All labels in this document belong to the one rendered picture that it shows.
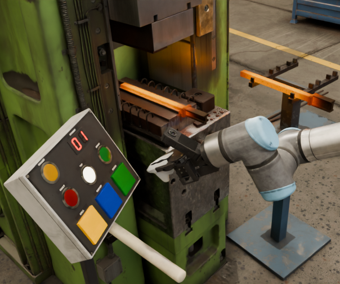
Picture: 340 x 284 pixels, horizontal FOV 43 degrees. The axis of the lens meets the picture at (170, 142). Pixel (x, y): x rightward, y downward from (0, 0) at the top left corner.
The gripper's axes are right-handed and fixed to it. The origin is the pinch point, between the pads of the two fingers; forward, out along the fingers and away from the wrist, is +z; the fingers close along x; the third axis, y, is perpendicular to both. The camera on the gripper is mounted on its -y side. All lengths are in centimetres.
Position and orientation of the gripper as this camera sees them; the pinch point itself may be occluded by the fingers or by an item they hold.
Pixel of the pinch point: (149, 167)
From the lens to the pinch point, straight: 124.7
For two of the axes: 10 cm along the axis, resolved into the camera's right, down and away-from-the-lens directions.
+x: 3.2, -5.3, 7.8
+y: 5.3, 7.9, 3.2
